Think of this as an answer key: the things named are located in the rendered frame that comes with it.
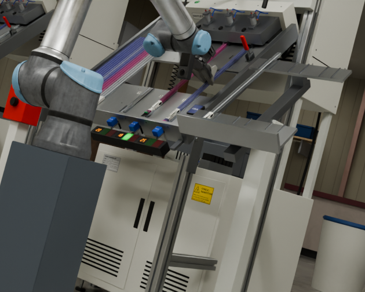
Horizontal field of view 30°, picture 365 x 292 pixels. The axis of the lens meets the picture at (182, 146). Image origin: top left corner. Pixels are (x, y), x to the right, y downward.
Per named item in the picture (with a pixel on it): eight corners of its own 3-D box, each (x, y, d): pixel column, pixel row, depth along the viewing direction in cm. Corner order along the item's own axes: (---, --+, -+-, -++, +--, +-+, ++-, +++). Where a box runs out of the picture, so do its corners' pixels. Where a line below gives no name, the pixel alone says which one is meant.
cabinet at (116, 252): (186, 345, 243) (230, 175, 245) (59, 285, 287) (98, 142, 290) (278, 340, 293) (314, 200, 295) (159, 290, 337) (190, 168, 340)
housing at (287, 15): (289, 44, 264) (282, 11, 256) (192, 36, 295) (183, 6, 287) (300, 34, 268) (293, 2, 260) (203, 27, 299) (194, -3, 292)
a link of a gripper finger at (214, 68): (225, 76, 243) (214, 57, 237) (216, 88, 241) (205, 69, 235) (218, 75, 245) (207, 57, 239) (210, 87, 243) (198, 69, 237)
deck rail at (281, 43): (189, 145, 225) (183, 129, 221) (184, 143, 226) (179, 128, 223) (299, 37, 264) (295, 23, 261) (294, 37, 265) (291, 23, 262)
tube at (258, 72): (199, 128, 203) (198, 125, 202) (194, 128, 203) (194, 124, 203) (281, 55, 235) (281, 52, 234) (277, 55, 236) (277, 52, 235)
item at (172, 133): (184, 143, 226) (178, 126, 222) (57, 115, 268) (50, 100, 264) (186, 141, 227) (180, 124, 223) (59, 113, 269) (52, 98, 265)
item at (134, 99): (184, 135, 225) (181, 127, 224) (57, 108, 267) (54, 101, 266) (217, 103, 236) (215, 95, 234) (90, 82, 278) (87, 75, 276)
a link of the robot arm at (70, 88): (70, 114, 168) (85, 61, 169) (34, 106, 176) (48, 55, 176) (102, 124, 178) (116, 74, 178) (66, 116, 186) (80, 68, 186)
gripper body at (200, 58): (217, 54, 238) (203, 28, 230) (205, 72, 234) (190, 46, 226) (200, 52, 243) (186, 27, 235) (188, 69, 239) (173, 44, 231)
